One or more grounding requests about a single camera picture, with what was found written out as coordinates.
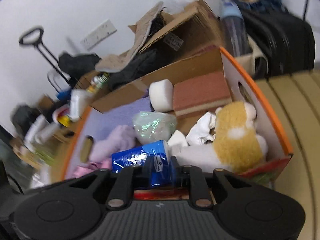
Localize blue tissue packet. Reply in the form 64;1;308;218
111;140;171;187

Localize pink satin cloth bundle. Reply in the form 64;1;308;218
72;159;112;178

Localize red brown sponge block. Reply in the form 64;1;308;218
173;72;232;118

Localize white sock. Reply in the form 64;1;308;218
186;112;216;146

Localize white wall power strip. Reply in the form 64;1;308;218
80;20;117;50

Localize wooden slat folding table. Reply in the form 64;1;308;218
257;70;319;239

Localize purple knitted cloth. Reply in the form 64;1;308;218
82;96;151;141

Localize yellow white plush toy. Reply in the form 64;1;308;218
170;101;268;173

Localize large open cardboard box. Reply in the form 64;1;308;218
133;0;223;61

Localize red cardboard storage box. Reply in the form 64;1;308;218
58;47;294;201

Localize blue capped water bottle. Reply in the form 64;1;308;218
220;0;251;57

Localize small brown cardboard box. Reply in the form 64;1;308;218
35;73;110;144

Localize lilac fluffy cushion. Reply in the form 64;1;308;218
89;125;136;163

